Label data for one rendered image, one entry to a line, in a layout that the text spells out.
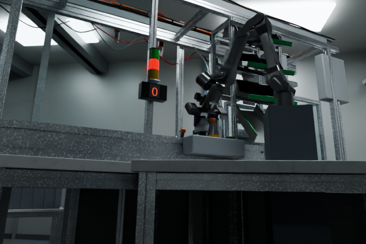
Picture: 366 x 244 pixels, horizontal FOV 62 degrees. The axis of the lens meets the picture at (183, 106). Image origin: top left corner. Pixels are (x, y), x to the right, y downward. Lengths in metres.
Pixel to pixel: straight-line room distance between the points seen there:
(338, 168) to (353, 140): 4.43
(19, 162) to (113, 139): 0.27
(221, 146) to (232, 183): 0.28
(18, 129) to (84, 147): 0.18
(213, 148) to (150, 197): 0.31
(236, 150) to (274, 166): 0.32
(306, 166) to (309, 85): 4.51
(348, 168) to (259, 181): 0.20
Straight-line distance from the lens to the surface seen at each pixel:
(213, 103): 1.24
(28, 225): 5.76
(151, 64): 1.38
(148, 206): 0.79
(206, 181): 0.78
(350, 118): 5.28
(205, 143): 0.99
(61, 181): 0.84
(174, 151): 1.01
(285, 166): 0.77
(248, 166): 0.75
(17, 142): 0.91
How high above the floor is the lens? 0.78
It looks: 16 degrees up
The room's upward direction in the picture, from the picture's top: 1 degrees clockwise
